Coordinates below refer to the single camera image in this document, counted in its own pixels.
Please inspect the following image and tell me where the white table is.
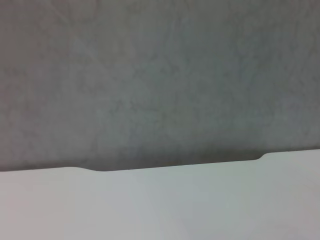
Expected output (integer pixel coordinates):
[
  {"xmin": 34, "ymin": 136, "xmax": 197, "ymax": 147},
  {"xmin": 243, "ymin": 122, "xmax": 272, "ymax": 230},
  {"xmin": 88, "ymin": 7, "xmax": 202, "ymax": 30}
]
[{"xmin": 0, "ymin": 148, "xmax": 320, "ymax": 240}]

